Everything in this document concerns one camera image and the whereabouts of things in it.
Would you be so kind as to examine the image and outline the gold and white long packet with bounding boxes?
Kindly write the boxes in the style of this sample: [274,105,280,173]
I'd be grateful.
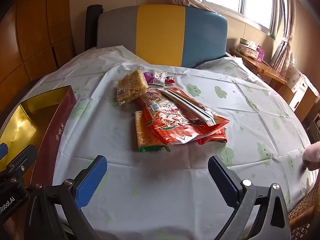
[159,88,221,126]

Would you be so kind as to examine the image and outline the green cracker pack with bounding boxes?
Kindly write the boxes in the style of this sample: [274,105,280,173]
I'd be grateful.
[135,111,171,152]

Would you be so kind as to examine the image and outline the large red rice-stick snack bag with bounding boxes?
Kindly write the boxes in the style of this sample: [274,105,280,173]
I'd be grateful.
[136,87,229,145]

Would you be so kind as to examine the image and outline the purple snack packet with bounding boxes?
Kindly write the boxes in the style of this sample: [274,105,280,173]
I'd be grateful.
[143,72,155,84]

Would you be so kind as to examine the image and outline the small red candy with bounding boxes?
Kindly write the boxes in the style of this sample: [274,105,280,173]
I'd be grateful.
[165,76,175,84]

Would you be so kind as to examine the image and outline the white printed snack packet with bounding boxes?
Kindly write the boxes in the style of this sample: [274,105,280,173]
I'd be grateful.
[150,70,167,86]

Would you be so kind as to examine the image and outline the gold tin box maroon sides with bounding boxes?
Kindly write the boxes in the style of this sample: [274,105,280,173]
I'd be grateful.
[1,86,76,186]

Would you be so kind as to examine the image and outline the white cloud-print tablecloth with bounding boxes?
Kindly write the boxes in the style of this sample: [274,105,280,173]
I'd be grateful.
[27,46,318,239]

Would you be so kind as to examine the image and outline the pink sleeve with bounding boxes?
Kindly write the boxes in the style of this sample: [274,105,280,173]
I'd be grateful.
[302,141,320,171]

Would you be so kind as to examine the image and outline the wooden side table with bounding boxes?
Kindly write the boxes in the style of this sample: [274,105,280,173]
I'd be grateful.
[229,48,287,91]

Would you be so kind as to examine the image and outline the white polka-dot box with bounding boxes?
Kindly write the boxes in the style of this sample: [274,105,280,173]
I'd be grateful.
[285,64,319,111]

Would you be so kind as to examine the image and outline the wooden cabinet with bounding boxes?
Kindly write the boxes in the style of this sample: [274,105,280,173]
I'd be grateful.
[1,0,75,120]

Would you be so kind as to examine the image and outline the pink small box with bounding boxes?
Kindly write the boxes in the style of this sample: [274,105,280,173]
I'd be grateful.
[257,46,265,62]

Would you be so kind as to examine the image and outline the tissue box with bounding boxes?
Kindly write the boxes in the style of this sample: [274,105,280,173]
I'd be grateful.
[238,38,259,60]

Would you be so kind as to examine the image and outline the black rolled mat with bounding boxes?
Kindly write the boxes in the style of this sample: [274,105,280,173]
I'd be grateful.
[85,4,103,50]

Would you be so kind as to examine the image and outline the grey yellow blue sofa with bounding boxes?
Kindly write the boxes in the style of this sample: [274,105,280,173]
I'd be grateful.
[97,4,228,68]

